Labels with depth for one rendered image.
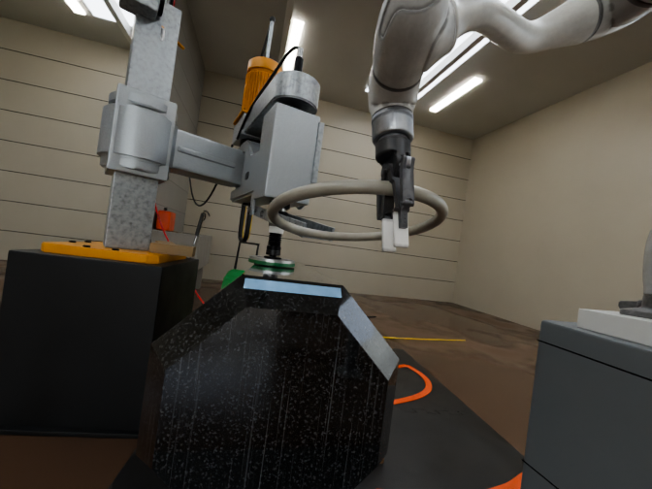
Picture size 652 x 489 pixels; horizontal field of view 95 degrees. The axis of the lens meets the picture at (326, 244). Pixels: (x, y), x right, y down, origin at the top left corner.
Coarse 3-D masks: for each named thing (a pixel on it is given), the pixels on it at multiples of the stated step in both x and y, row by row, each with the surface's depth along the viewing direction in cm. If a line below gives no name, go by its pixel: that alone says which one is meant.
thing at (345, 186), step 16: (288, 192) 67; (304, 192) 64; (320, 192) 63; (336, 192) 62; (352, 192) 61; (368, 192) 61; (384, 192) 61; (416, 192) 63; (432, 192) 66; (272, 208) 74; (288, 224) 93; (416, 224) 94; (432, 224) 85; (336, 240) 106; (352, 240) 106; (368, 240) 105
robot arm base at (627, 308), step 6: (642, 300) 75; (648, 300) 73; (618, 306) 82; (624, 306) 81; (630, 306) 80; (636, 306) 78; (642, 306) 74; (648, 306) 72; (624, 312) 75; (630, 312) 74; (636, 312) 73; (642, 312) 72; (648, 312) 71; (648, 318) 71
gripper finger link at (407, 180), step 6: (402, 156) 58; (402, 162) 57; (402, 168) 57; (408, 168) 58; (402, 174) 57; (408, 174) 57; (402, 180) 57; (408, 180) 57; (402, 186) 57; (408, 186) 57; (402, 192) 57; (408, 192) 57; (402, 198) 56; (408, 198) 56; (402, 204) 56
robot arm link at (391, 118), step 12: (384, 108) 62; (396, 108) 61; (372, 120) 65; (384, 120) 62; (396, 120) 61; (408, 120) 62; (372, 132) 65; (384, 132) 62; (396, 132) 62; (408, 132) 62
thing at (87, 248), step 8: (48, 248) 130; (56, 248) 130; (64, 248) 131; (72, 248) 131; (80, 248) 131; (88, 248) 132; (96, 248) 133; (104, 248) 137; (112, 248) 135; (120, 248) 148; (88, 256) 132; (96, 256) 132; (104, 256) 133; (112, 256) 133; (120, 256) 134; (128, 256) 134; (136, 256) 135; (144, 256) 135; (152, 256) 137; (160, 256) 142; (168, 256) 151; (176, 256) 163; (184, 256) 178
